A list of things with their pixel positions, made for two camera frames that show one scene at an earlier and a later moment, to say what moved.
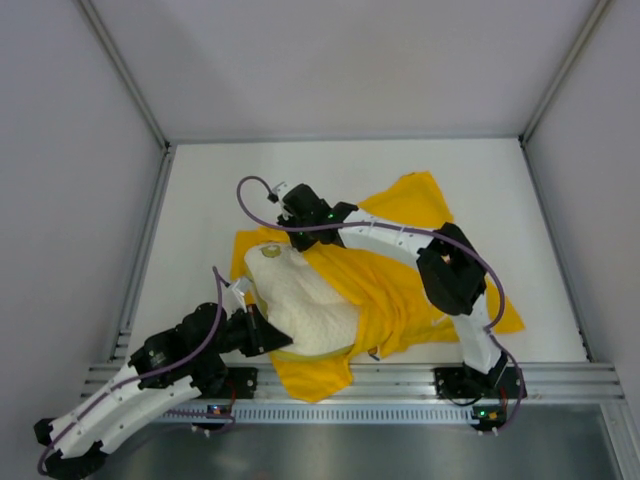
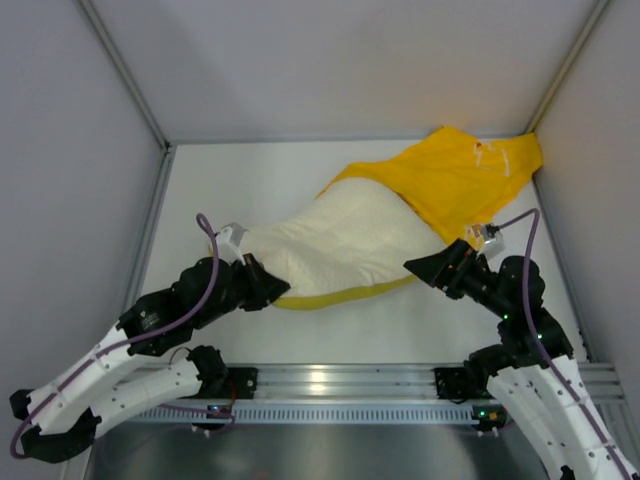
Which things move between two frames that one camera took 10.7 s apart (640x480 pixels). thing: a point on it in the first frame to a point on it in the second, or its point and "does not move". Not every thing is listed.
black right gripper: [304, 240] to [451, 270]
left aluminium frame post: [136, 89] does not move
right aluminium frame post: [588, 29] does not move
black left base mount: [240, 382] does not move
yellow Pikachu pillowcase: [394, 307] to [456, 179]
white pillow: [296, 300] to [356, 233]
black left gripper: [255, 333] to [252, 282]
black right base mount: [458, 382] does not move
